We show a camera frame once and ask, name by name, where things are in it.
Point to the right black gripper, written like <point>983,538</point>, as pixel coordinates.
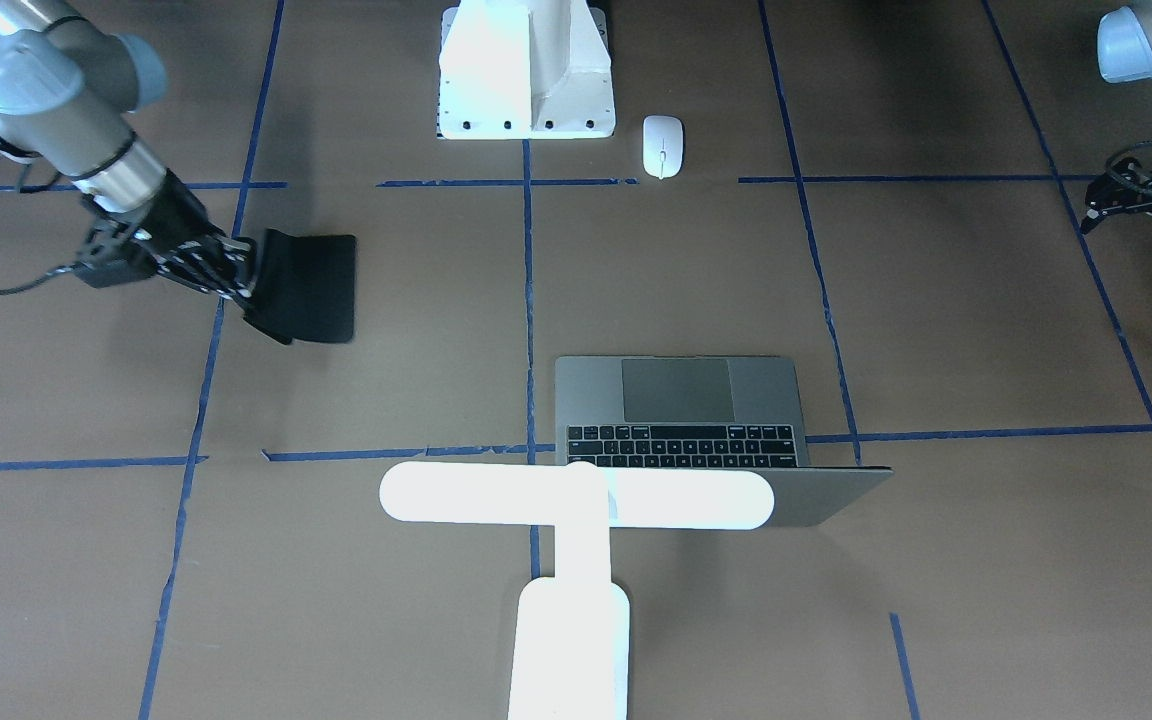
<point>179,217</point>

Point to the black mouse pad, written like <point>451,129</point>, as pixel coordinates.
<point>305,288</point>

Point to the grey laptop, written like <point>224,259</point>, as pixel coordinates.
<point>703,413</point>

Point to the white computer mouse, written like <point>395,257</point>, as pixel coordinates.
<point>663,146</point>

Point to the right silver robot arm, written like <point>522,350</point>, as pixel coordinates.
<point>66,90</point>

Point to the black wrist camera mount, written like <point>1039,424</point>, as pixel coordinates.
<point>110,255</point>

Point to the white camera pillar base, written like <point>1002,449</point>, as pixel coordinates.
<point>525,70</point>

